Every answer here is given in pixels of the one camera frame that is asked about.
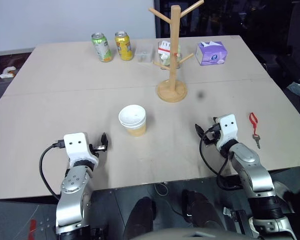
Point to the dark office chair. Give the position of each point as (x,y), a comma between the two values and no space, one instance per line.
(293,50)

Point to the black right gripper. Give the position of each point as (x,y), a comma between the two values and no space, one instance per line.
(212,135)

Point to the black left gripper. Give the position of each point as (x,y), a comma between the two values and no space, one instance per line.
(93,148)

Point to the yellow drink can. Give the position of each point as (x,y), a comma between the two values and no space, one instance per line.
(125,46)

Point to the clear container with packets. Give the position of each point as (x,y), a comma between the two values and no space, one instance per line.
(165,56)

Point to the white object on floor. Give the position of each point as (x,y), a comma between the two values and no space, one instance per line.
(8,72)

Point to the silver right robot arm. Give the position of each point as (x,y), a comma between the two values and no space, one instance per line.
(257,172)

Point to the purple tissue box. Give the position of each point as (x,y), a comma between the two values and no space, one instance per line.
(211,53)

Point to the green drink can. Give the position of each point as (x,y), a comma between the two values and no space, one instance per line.
(102,47)

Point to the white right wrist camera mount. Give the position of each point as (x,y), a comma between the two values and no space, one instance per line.
(228,128)

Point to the paper cup with white lid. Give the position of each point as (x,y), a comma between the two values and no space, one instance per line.
(133,120)

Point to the dark rounded shape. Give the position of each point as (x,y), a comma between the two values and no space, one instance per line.
(140,217)
(202,212)

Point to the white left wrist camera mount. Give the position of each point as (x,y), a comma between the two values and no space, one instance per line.
(77,147)

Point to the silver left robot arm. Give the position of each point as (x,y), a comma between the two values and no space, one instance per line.
(73,190)

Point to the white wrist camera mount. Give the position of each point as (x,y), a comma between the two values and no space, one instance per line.
(77,147)
(228,128)

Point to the clear plastic box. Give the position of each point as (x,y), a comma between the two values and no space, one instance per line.
(144,53)

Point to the wooden tree-shaped hanger stand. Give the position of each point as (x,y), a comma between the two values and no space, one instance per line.
(174,50)

